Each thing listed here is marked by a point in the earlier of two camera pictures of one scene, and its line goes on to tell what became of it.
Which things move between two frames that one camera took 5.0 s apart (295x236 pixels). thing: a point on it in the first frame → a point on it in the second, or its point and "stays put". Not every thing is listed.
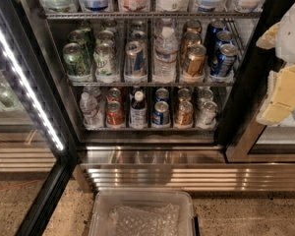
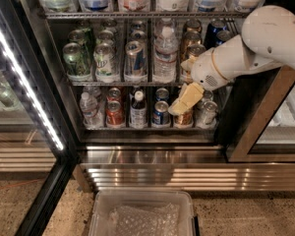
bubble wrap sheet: x=151 y=219 stays put
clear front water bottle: x=165 y=53 stays put
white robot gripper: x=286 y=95 → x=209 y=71
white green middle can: x=105 y=35 stays put
